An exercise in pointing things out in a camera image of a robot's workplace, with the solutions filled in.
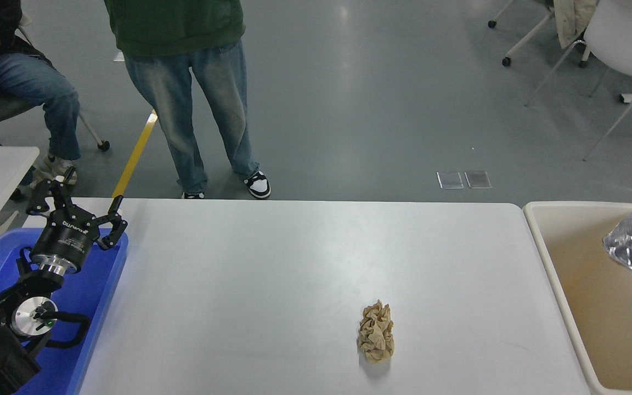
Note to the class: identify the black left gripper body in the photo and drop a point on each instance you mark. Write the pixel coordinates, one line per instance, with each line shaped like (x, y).
(66, 241)

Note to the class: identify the tan paper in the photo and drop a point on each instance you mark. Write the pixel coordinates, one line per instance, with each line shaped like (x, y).
(376, 334)

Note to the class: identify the black castor wheel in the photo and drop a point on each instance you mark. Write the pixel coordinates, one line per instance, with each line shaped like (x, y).
(17, 193)

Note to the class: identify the blue plastic tray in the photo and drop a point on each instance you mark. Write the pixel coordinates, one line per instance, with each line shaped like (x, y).
(96, 307)

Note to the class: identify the yellow floor tape line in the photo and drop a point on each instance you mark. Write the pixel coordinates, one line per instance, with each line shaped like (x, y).
(135, 153)

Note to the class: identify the grey office chair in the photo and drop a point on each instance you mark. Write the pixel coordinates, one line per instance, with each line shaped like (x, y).
(11, 109)

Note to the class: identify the person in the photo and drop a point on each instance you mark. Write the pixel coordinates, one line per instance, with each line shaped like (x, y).
(184, 82)
(20, 82)

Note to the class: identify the metal floor plate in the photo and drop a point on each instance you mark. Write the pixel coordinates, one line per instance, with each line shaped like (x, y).
(450, 180)
(478, 179)

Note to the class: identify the white rolling stand legs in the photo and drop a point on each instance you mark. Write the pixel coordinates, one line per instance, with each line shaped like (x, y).
(507, 61)

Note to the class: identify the large pale plastic bin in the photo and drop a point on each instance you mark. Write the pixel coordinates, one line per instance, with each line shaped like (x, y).
(596, 329)

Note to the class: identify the beige coat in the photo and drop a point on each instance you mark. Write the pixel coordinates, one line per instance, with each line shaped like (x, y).
(571, 22)

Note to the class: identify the white plastic chair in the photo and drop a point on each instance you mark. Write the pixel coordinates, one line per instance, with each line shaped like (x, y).
(623, 38)

